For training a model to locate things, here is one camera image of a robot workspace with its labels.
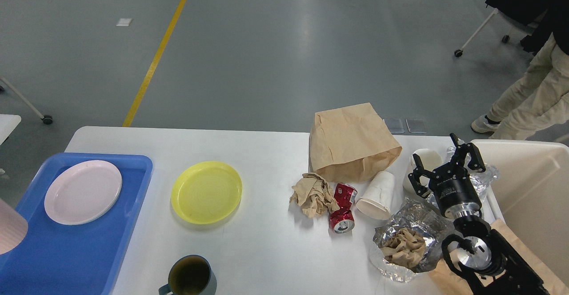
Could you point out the white wheeled chair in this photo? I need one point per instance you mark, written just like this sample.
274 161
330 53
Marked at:
494 14

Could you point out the blue plastic tray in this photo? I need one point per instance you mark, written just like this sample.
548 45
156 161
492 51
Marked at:
85 259

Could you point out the beige plastic bin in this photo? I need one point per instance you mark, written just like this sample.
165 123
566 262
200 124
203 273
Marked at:
532 192

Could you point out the yellow plastic plate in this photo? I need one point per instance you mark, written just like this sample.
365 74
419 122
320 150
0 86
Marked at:
206 193

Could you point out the white paper cup lying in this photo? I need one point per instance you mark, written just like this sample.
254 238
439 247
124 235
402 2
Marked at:
376 202

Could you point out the pink plate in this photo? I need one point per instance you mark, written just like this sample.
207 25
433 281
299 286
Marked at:
83 193

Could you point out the person in beige trousers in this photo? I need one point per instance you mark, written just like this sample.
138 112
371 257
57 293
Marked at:
539 99

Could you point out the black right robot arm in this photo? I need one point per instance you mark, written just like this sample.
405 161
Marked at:
477 253

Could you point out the clear floor plate right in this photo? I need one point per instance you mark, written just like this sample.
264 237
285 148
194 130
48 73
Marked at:
416 125

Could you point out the pink ribbed mug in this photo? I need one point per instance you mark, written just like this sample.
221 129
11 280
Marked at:
13 228

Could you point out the crumpled brown paper ball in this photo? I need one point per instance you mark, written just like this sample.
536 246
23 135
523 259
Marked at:
313 194

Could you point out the crumpled aluminium foil sheet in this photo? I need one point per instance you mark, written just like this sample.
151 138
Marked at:
420 218

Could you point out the crushed red soda can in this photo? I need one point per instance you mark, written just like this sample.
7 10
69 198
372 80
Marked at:
341 221

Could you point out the clear floor plate left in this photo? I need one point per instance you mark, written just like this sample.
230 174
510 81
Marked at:
395 125

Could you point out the flat brown paper bag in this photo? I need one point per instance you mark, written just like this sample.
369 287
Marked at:
450 284

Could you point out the clear floor plate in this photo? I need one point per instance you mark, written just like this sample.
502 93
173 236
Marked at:
395 125
416 125

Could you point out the crushed clear plastic bottle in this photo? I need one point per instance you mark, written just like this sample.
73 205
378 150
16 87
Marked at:
480 181

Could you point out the white paper cup upright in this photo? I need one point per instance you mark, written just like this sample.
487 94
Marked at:
430 160

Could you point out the white cart leg with caster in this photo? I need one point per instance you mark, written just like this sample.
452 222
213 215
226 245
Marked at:
46 119

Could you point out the dark green mug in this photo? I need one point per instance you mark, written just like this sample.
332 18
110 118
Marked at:
190 275

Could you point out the crumpled brown paper on foil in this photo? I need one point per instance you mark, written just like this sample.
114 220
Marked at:
405 248

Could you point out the small white side table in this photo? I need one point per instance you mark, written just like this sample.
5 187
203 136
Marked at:
7 125

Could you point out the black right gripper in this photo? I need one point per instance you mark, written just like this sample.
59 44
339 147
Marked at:
453 190

